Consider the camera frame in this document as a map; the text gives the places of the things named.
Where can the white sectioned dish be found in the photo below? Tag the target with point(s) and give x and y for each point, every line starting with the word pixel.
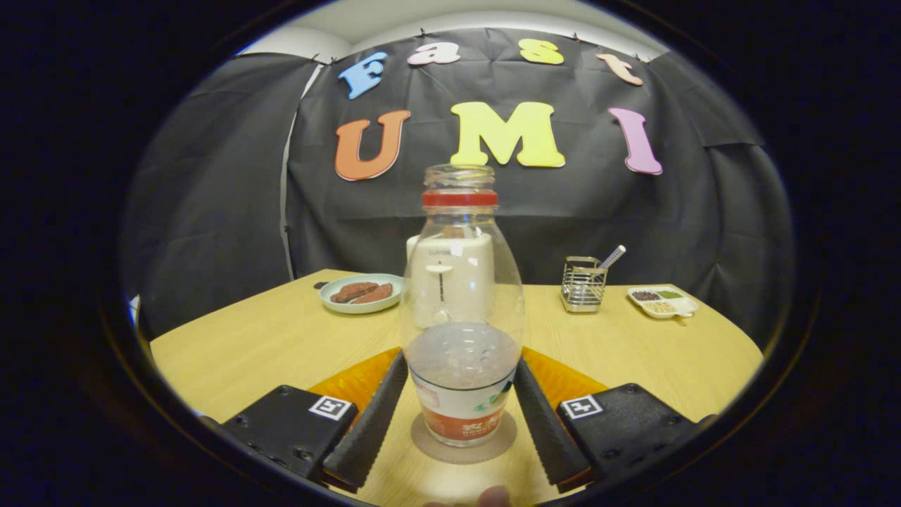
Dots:
pixel 662 303

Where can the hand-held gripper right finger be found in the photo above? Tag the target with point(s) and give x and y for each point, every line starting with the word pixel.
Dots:
pixel 552 429

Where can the wooden table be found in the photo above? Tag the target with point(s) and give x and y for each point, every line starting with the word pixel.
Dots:
pixel 619 352

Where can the brown round coaster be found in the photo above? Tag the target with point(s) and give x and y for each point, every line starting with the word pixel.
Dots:
pixel 431 451

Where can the pale green plate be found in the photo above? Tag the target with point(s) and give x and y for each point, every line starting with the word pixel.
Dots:
pixel 359 308

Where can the brown food piece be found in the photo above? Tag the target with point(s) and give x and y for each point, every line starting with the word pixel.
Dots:
pixel 348 291
pixel 376 294

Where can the cream toaster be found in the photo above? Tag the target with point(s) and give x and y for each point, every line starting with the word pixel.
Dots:
pixel 412 250

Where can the white straw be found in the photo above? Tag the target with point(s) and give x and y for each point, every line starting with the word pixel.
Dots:
pixel 614 255

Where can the clear plastic juice bottle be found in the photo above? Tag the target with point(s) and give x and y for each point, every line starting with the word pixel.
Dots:
pixel 461 366

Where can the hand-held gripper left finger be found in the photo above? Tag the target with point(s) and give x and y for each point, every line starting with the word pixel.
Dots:
pixel 366 429

